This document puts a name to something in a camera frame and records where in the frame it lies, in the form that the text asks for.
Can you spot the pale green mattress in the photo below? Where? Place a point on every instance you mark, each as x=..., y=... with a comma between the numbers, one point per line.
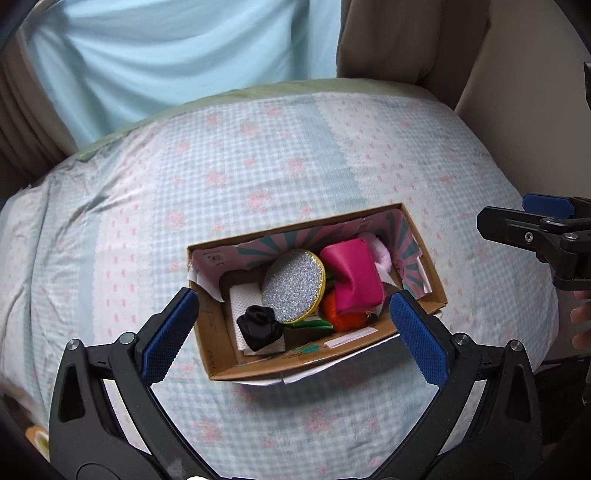
x=258, y=90

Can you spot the magenta pouch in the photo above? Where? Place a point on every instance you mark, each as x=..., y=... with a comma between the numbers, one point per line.
x=351, y=272

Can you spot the beige curtain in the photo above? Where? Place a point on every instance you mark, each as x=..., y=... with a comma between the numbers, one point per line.
x=406, y=37
x=27, y=120

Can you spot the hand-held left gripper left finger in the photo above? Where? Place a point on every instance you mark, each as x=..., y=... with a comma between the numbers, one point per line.
x=171, y=337

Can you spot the checked floral bed sheet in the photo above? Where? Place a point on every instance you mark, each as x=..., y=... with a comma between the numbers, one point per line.
x=277, y=161

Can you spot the person's right hand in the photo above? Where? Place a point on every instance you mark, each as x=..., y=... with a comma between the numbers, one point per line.
x=582, y=318

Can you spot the black scrunchie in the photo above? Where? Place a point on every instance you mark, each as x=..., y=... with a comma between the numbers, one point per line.
x=258, y=327

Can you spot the light blue hanging cloth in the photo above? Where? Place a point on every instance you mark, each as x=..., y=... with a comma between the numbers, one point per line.
x=184, y=55

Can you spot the green snack packet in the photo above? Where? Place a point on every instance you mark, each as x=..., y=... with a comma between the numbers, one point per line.
x=309, y=324

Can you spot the small yellow object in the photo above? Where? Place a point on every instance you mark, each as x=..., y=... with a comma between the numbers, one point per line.
x=37, y=443

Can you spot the cardboard box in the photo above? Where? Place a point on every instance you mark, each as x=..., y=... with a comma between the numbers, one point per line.
x=221, y=341

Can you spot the round silver glitter pad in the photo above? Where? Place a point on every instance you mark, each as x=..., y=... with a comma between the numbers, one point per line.
x=291, y=286

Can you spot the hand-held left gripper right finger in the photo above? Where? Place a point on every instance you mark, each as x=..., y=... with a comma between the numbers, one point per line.
x=418, y=337

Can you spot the white textured cloth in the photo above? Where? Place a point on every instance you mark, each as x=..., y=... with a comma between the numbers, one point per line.
x=244, y=300

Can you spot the pink fluffy scrunchie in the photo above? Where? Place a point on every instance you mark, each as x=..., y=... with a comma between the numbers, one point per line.
x=383, y=261

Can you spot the orange pompom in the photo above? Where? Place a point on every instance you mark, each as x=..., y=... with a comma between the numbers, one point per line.
x=341, y=321

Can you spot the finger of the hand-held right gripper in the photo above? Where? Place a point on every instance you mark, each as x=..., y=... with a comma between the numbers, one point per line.
x=508, y=226
x=545, y=203

